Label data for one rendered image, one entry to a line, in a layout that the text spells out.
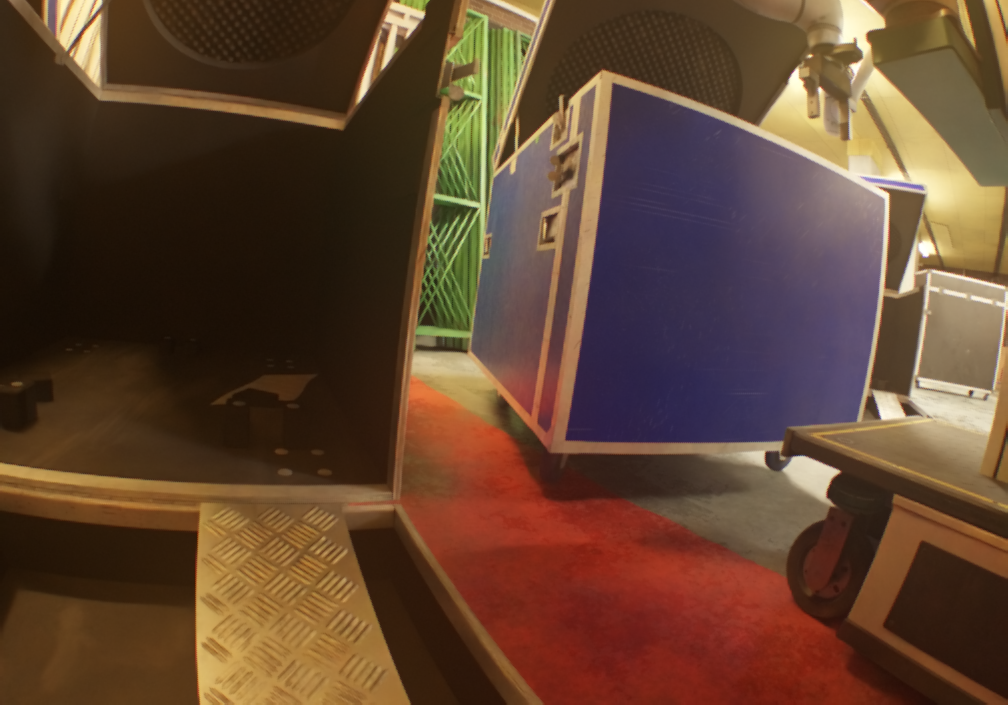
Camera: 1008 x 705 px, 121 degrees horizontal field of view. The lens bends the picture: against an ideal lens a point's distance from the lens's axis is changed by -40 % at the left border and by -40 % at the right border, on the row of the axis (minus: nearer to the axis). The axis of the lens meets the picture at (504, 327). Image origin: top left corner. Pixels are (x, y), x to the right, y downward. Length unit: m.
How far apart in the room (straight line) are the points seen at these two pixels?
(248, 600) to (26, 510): 0.36
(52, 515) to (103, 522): 0.08
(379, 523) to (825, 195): 1.28
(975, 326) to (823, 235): 6.66
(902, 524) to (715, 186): 0.78
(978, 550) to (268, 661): 0.78
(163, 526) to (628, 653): 0.65
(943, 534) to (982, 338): 7.33
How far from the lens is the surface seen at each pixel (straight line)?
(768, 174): 1.24
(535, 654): 0.71
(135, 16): 1.66
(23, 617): 0.74
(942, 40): 0.86
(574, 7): 1.78
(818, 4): 1.23
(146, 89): 1.73
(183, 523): 0.67
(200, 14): 1.65
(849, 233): 1.47
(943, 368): 7.69
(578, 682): 0.68
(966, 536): 0.71
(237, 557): 0.58
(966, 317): 7.84
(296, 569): 0.56
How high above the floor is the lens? 0.48
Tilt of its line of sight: 5 degrees down
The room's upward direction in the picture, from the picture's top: 8 degrees clockwise
